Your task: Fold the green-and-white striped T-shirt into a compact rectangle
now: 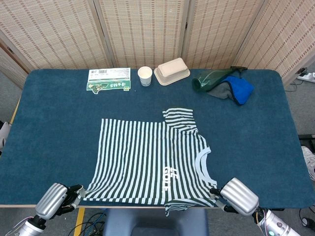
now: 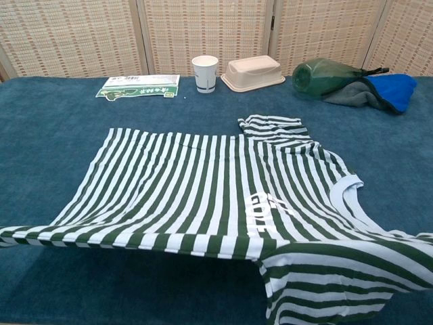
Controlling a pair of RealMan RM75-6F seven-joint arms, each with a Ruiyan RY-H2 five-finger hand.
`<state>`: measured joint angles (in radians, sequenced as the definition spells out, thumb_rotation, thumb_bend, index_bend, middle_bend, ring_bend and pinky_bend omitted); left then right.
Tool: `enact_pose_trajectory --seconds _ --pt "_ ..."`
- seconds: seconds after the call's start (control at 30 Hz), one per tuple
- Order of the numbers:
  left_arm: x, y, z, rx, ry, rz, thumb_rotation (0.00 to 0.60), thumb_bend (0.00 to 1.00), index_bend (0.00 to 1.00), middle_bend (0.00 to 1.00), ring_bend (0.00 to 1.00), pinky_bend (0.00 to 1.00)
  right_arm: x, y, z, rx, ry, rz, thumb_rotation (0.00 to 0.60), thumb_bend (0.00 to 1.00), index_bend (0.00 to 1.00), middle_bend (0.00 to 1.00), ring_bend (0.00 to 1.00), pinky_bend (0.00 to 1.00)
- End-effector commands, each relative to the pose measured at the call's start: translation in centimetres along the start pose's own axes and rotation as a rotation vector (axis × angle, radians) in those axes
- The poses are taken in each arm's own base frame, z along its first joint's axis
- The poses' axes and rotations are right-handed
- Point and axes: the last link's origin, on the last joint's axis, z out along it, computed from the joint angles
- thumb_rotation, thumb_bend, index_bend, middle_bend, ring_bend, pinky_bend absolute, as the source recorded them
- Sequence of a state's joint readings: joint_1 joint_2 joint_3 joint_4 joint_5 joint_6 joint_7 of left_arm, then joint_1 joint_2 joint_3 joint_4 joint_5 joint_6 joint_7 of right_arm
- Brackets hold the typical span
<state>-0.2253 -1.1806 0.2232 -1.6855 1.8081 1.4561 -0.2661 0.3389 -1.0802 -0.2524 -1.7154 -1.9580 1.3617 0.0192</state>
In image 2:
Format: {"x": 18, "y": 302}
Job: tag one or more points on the green white striped T-shirt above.
{"x": 189, "y": 189}

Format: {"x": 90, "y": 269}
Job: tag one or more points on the white paper cup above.
{"x": 205, "y": 78}

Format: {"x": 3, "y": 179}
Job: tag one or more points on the beige food container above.
{"x": 253, "y": 72}

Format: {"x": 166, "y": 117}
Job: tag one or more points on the green white flat paper package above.
{"x": 142, "y": 81}

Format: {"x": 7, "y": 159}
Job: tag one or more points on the green plastic bottle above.
{"x": 314, "y": 79}

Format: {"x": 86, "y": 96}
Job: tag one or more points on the woven folding screen panel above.
{"x": 67, "y": 37}
{"x": 409, "y": 37}
{"x": 203, "y": 30}
{"x": 324, "y": 30}

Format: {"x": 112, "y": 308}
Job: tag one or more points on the blue carpet table mat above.
{"x": 67, "y": 118}

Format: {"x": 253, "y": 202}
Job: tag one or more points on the blue grey cloth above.
{"x": 389, "y": 91}

